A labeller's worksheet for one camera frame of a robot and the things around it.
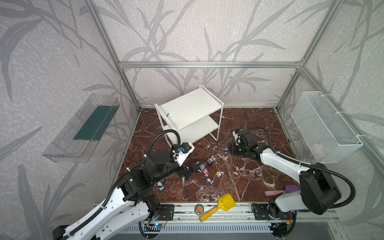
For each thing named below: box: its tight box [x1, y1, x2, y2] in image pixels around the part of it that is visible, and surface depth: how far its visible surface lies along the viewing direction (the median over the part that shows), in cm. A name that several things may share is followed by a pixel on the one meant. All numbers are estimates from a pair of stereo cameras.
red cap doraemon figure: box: [202, 167, 209, 177], surface depth 88 cm
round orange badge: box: [194, 204, 205, 216], surface depth 77 cm
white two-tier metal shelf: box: [154, 84, 224, 143], surface depth 78 cm
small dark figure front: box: [205, 178, 214, 185], surface depth 84 cm
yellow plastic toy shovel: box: [199, 193, 236, 223], surface depth 77 cm
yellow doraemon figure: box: [216, 170, 225, 178], surface depth 87 cm
